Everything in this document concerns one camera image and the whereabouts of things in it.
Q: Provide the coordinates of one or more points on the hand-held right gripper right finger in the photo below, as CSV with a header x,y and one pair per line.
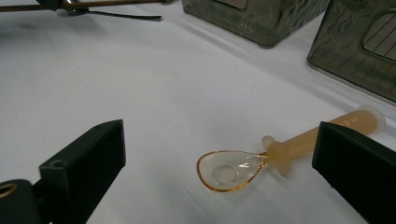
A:
x,y
361,174

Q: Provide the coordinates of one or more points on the amber plastic spoon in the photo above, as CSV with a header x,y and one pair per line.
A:
x,y
289,149

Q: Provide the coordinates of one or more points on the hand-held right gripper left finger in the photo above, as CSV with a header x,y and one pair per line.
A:
x,y
81,168

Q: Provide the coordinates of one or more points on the white table sheet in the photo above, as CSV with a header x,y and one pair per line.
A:
x,y
155,93

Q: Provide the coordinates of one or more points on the translucent brown plastic bin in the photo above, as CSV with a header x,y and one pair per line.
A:
x,y
342,53
255,25

